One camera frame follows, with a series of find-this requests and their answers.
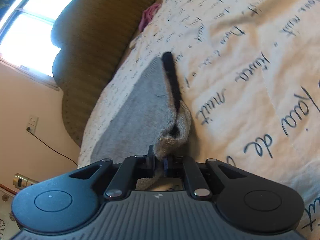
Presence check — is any grey sweater with navy sleeves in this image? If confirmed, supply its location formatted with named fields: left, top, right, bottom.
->
left=90, top=51, right=193, bottom=192

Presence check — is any purple cloth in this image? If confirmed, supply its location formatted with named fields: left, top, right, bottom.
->
left=138, top=3, right=161, bottom=32

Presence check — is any gold tower appliance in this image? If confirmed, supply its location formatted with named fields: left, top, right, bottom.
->
left=13, top=173, right=37, bottom=190

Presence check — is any black power cable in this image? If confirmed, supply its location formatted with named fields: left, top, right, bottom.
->
left=26, top=127, right=79, bottom=168

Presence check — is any white wall socket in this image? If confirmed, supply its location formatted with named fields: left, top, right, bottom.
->
left=27, top=115, right=39, bottom=134

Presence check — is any window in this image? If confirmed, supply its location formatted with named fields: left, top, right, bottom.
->
left=1, top=0, right=72, bottom=90

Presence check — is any olive green padded headboard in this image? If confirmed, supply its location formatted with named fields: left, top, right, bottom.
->
left=51, top=0, right=156, bottom=145

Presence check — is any white bedspread with script print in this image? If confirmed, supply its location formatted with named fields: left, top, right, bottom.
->
left=79, top=0, right=319, bottom=239

